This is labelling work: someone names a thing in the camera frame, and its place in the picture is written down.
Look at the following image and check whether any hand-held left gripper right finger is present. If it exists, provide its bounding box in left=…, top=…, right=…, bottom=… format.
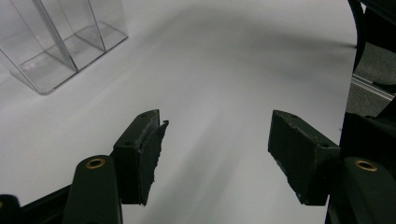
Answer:
left=267, top=109, right=342, bottom=206

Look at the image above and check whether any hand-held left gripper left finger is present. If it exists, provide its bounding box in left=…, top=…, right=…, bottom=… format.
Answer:
left=112, top=108, right=170, bottom=206

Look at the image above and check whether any clear plastic organizer box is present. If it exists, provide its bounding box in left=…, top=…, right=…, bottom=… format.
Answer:
left=0, top=0, right=129, bottom=96

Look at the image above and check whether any white board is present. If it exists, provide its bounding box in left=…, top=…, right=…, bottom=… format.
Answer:
left=0, top=0, right=358, bottom=224

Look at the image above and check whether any aluminium rail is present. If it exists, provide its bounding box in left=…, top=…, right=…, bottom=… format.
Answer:
left=350, top=74, right=396, bottom=102

